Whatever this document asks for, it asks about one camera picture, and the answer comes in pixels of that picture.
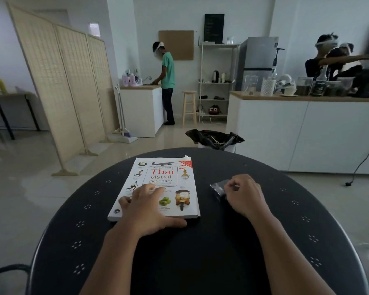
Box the person's right hand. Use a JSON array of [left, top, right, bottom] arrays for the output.
[[224, 174, 273, 220]]

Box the person's left hand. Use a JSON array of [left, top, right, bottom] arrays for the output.
[[118, 183, 187, 240]]

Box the small black plastic packet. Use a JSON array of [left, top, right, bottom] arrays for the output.
[[210, 179, 231, 204]]

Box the white picture dictionary book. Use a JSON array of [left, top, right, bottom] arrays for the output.
[[108, 155, 201, 222]]

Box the person's right forearm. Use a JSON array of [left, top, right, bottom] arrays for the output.
[[252, 209, 337, 295]]

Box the person's left forearm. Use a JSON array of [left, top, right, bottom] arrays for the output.
[[79, 224, 143, 295]]

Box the broom with dustpan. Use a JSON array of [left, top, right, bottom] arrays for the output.
[[113, 84, 139, 144]]

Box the trash bin with black bag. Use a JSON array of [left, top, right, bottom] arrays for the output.
[[185, 129, 245, 152]]

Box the white counter with wooden top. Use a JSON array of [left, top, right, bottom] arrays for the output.
[[226, 91, 369, 175]]

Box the white sink cabinet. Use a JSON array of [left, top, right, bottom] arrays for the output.
[[119, 84, 165, 138]]

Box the wooden stool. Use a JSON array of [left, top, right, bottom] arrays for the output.
[[182, 91, 197, 126]]

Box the clear glass jar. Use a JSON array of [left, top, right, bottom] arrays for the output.
[[243, 75, 259, 96]]

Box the patterned glass cup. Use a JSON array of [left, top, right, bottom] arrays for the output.
[[261, 78, 276, 97]]

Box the white cup with saucer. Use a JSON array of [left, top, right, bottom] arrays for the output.
[[280, 84, 298, 97]]

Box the white metal shelf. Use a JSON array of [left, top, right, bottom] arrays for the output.
[[198, 43, 240, 123]]

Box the glass jar with brown contents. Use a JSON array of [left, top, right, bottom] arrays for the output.
[[296, 77, 313, 96]]

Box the silver refrigerator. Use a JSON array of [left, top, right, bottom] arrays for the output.
[[235, 37, 279, 92]]

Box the pump dispenser bottle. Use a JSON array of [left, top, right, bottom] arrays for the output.
[[271, 48, 285, 80]]

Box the dark glass bottle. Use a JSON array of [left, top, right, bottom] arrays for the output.
[[311, 66, 328, 96]]

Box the cork board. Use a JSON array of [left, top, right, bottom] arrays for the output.
[[159, 30, 194, 61]]

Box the clear plastic container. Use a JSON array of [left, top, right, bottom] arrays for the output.
[[338, 77, 355, 96]]

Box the wooden folding screen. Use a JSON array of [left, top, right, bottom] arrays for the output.
[[6, 1, 120, 177]]

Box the wooden desk with black legs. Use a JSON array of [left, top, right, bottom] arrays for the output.
[[0, 90, 41, 141]]

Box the black chalkboard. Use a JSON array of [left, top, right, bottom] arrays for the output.
[[204, 14, 225, 45]]

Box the black power cable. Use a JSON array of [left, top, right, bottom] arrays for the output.
[[345, 131, 369, 186]]

